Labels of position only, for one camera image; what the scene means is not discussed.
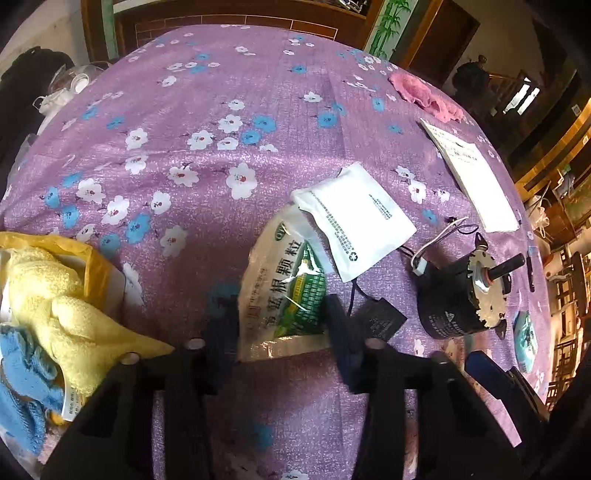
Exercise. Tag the person in black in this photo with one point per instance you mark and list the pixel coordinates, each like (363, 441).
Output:
(471, 81)

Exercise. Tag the pink cloth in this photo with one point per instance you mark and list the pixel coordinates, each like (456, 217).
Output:
(415, 91)

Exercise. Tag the black electric motor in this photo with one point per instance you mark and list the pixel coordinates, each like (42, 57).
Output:
(466, 296)

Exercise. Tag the blue cloth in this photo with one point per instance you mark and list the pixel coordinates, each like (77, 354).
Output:
(29, 388)

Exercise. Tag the black pen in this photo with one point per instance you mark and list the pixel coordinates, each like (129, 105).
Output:
(530, 272)

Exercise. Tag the black sofa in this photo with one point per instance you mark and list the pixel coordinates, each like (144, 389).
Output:
(28, 77)

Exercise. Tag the dark wooden cabinet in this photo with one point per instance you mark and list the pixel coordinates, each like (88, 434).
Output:
(115, 28)

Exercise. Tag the purple floral tablecloth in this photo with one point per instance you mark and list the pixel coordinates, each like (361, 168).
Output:
(172, 162)

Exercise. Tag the yellow towel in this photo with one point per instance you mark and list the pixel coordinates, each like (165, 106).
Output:
(46, 296)

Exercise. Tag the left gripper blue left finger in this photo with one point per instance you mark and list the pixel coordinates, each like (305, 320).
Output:
(221, 337)

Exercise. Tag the clear plastic bag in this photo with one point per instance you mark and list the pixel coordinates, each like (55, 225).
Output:
(65, 85)

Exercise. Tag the green white granule sachet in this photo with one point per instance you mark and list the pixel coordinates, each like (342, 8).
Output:
(280, 298)

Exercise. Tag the teal tissue pack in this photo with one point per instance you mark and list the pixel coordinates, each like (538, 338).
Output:
(525, 341)

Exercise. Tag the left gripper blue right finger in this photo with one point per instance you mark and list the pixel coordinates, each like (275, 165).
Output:
(347, 344)

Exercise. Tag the yellow-rimmed white foam box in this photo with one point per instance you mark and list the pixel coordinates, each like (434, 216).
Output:
(103, 287)

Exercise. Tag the white printed pouch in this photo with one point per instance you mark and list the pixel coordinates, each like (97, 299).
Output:
(361, 221)

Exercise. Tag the white paper booklet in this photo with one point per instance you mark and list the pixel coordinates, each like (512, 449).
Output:
(476, 179)

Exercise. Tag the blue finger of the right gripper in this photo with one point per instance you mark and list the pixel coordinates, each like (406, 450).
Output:
(499, 383)

